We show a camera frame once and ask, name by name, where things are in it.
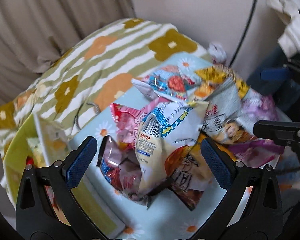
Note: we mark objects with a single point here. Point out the purple snack bag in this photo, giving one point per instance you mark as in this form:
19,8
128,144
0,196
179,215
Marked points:
248,144

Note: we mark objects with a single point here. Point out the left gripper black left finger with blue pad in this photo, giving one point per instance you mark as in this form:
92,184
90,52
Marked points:
46,207

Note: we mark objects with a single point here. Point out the blue red snack packet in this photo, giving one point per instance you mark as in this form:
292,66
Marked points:
170,81

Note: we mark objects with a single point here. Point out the white hanging cloth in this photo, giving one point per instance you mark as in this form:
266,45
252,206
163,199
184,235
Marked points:
289,13

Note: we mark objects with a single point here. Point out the yellow barbecue chips bag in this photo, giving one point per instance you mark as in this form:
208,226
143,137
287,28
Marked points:
188,173

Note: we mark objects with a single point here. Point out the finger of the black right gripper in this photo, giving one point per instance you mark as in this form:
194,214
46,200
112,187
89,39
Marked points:
281,133

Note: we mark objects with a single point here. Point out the orange white cake packet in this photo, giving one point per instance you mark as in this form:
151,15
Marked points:
162,136

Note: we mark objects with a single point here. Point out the green cardboard box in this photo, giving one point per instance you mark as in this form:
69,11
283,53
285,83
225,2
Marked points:
40,144

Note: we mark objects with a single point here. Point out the beige curtain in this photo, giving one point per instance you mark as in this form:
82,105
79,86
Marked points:
34,34

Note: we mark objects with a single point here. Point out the yellow black snack bag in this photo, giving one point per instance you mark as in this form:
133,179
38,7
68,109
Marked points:
212,77

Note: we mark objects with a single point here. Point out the mauve snack bag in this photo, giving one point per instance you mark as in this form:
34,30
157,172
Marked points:
121,170

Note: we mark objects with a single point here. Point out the pink marshmallow bag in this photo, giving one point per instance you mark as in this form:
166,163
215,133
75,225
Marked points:
128,120

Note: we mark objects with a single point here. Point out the green striped floral blanket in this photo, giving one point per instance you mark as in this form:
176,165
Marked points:
65,95

